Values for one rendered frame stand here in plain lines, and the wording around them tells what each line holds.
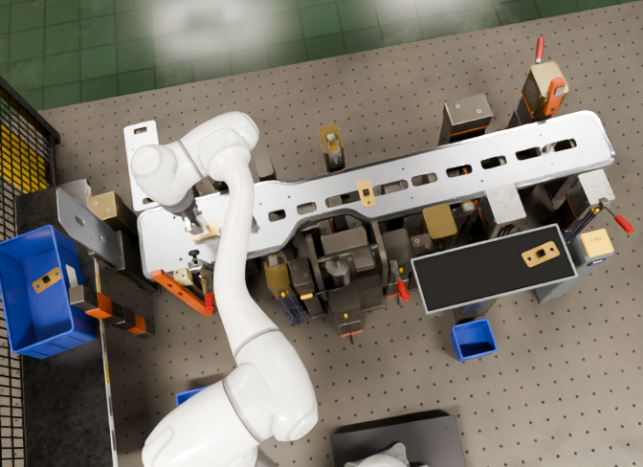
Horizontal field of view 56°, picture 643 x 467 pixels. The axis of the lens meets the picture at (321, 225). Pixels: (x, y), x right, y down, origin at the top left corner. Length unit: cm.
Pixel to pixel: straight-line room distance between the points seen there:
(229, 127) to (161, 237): 53
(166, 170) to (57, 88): 224
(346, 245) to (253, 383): 51
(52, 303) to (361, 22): 217
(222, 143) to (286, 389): 56
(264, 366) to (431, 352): 91
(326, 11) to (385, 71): 115
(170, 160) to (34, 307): 69
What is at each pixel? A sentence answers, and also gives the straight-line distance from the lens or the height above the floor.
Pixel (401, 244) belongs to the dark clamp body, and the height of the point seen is 108.
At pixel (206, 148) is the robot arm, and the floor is 144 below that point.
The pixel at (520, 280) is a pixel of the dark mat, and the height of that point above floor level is 116.
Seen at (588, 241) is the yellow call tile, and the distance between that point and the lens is 158.
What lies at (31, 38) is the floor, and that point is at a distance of 379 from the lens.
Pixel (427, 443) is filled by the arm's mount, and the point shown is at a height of 76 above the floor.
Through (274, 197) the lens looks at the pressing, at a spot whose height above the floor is 100.
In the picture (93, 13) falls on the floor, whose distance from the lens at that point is 373.
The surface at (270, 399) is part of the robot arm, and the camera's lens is 107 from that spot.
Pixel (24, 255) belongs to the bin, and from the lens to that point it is 188.
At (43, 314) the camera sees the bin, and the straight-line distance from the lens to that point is 182.
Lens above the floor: 258
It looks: 69 degrees down
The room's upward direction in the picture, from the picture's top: 14 degrees counter-clockwise
